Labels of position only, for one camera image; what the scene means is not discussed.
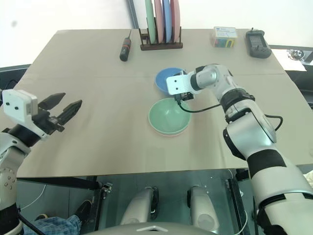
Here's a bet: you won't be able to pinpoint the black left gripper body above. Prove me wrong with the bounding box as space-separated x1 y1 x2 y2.
31 107 66 136

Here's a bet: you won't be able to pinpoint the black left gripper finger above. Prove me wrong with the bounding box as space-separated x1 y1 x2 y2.
58 99 83 128
38 92 67 111

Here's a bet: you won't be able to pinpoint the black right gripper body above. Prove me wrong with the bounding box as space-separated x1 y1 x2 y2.
175 91 196 102

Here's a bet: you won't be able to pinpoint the green bowl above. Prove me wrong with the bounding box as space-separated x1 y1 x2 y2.
148 98 192 134

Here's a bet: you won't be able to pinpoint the blue bowl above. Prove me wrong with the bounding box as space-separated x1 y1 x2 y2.
155 67 189 95

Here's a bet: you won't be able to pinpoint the pink bowl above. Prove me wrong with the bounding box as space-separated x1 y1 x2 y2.
152 123 189 138

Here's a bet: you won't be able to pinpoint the dark wooden plate rack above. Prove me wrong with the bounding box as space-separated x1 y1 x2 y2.
138 25 184 51

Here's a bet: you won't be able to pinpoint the clear box of coloured items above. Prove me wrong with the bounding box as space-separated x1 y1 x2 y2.
211 26 239 48

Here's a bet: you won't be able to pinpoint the black and orange screwdriver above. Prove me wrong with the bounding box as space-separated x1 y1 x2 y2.
119 28 134 62

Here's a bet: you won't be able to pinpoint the blue plate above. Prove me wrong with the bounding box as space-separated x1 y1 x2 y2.
162 0 173 43

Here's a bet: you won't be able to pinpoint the coral pink plate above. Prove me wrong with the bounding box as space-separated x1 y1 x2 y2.
170 0 181 41

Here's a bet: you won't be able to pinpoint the light pink plate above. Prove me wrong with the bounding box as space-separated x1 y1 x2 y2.
154 0 165 44

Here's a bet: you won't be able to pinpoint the green plate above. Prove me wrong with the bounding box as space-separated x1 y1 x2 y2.
144 0 157 44

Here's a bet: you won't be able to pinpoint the black handheld device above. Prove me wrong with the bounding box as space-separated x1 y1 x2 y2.
245 27 272 59

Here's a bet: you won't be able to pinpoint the black shoe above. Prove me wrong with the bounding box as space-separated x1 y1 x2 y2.
74 199 92 225

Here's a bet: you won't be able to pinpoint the blue plaid trouser leg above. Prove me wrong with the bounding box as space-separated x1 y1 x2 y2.
32 214 83 235

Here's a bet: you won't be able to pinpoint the silver right robot leg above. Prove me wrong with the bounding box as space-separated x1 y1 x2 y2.
186 186 221 234

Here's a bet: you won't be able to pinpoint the silver robot leg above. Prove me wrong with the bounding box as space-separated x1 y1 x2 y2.
119 186 160 226
186 186 221 234

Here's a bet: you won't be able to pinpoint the silver left robot leg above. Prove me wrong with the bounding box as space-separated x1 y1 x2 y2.
119 186 160 226

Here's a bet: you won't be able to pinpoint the silver robot torso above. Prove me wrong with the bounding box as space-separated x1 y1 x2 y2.
83 221 216 235

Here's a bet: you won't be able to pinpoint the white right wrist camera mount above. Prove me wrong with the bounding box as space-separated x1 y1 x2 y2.
166 70 197 96

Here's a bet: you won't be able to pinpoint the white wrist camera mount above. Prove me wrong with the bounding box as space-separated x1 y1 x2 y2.
166 70 197 96
1 89 49 141

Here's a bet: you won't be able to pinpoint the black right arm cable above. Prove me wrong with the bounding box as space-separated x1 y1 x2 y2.
177 101 284 132

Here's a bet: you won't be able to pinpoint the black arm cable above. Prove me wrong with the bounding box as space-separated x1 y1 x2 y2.
16 212 47 235
177 101 284 132

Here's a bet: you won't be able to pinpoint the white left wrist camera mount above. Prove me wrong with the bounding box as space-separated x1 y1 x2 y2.
1 89 49 141

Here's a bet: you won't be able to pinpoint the black table frame bar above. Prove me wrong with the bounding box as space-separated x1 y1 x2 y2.
15 177 104 190

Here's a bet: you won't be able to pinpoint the white cord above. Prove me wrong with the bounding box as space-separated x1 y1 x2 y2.
19 184 47 211

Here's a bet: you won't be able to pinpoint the dark metal post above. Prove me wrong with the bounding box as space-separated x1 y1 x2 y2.
126 0 140 29

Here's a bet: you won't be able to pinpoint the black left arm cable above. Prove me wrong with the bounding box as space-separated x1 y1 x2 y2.
16 212 47 235

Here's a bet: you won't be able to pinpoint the tangle of cables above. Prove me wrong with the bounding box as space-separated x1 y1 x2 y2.
286 48 313 66

